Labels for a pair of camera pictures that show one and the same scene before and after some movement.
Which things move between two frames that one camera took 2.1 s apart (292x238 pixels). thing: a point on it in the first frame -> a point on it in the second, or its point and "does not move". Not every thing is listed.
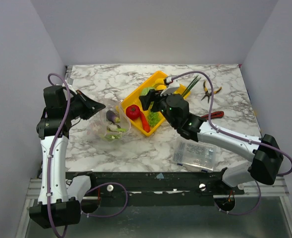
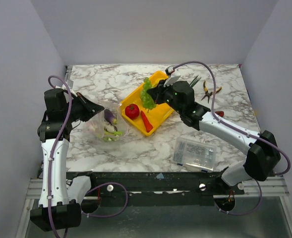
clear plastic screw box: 195,154 does not move
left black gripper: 91,106 does not move
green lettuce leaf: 153,118 -> 148,101
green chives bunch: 192,84 does not move
